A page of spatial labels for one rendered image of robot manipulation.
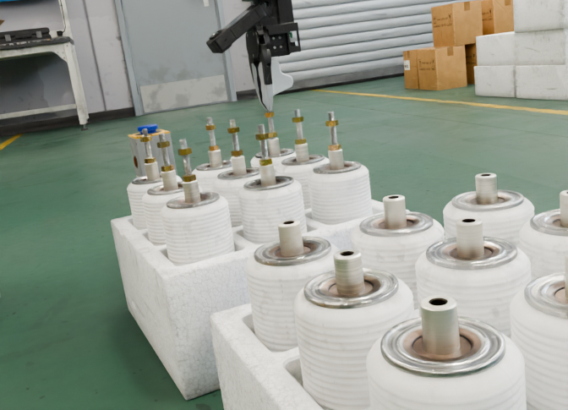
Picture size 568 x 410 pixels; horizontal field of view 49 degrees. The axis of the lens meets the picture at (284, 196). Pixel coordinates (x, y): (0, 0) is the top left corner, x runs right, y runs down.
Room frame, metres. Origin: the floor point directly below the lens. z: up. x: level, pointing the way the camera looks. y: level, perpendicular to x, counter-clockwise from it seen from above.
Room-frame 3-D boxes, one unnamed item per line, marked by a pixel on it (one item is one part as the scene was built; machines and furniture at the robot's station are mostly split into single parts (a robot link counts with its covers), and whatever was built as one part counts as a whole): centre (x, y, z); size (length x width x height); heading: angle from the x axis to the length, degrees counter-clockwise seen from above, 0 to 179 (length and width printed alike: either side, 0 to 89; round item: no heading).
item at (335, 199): (0.95, -0.09, 0.16); 0.10 x 0.10 x 0.18
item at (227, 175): (1.01, 0.07, 0.25); 0.08 x 0.08 x 0.01
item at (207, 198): (0.85, 0.13, 0.25); 0.08 x 0.08 x 0.01
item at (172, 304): (1.01, 0.07, 0.09); 0.39 x 0.39 x 0.18; 24
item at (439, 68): (4.71, -1.30, 0.15); 0.30 x 0.24 x 0.30; 13
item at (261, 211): (0.90, 0.02, 0.16); 0.10 x 0.10 x 0.18
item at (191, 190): (0.85, 0.13, 0.26); 0.02 x 0.02 x 0.03
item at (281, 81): (1.15, -0.02, 0.38); 0.06 x 0.03 x 0.09; 108
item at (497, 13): (4.85, -1.79, 0.45); 0.30 x 0.24 x 0.30; 11
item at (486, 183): (0.66, -0.22, 0.26); 0.02 x 0.02 x 0.03
